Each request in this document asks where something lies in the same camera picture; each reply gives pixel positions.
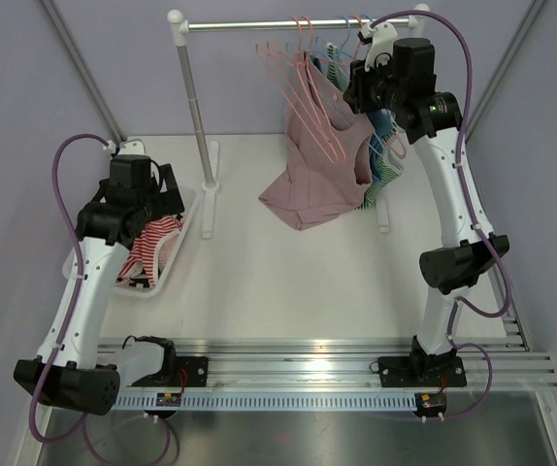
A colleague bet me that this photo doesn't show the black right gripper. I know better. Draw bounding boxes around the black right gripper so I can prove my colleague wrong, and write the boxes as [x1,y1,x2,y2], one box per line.
[342,52,405,116]

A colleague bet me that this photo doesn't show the blue wire hanger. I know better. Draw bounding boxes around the blue wire hanger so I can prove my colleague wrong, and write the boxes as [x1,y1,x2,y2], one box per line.
[268,34,373,163]
[339,14,406,161]

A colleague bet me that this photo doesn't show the red white striped tank top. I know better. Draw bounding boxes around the red white striped tank top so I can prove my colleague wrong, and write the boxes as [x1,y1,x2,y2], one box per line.
[117,216,183,287]

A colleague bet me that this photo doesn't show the mauve tank top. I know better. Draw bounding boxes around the mauve tank top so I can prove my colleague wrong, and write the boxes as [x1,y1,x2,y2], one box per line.
[257,51,376,233]

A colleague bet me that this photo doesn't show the green white striped tank top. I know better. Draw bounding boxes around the green white striped tank top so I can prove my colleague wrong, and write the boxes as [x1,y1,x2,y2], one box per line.
[324,43,407,209]

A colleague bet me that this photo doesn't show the blue tank top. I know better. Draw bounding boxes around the blue tank top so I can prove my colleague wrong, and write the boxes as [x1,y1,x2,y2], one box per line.
[310,51,397,165]

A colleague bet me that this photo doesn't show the black white striped tank top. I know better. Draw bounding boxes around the black white striped tank top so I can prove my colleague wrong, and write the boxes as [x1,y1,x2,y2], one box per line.
[115,272,154,292]

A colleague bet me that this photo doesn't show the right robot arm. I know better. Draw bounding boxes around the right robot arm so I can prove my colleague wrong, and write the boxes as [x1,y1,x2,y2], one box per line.
[344,38,509,388]

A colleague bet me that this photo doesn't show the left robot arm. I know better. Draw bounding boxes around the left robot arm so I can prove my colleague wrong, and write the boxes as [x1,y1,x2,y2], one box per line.
[14,154,184,416]

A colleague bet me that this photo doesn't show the white plastic basket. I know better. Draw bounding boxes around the white plastic basket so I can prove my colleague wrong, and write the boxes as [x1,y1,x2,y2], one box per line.
[76,186,198,298]

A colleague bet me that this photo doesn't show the white metal clothes rack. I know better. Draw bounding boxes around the white metal clothes rack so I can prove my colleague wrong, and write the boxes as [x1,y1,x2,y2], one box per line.
[167,4,429,239]

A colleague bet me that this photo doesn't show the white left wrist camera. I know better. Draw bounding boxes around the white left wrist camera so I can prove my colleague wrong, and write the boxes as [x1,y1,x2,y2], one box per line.
[103,139,147,156]

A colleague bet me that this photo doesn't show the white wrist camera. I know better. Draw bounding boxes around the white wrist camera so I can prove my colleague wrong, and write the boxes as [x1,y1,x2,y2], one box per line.
[359,21,399,72]
[103,139,147,156]

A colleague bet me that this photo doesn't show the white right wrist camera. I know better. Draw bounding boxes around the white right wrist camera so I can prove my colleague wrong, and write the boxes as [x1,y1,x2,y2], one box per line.
[359,21,399,72]

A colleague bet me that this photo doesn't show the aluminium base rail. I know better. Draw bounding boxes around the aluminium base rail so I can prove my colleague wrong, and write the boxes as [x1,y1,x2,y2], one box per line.
[93,337,557,413]

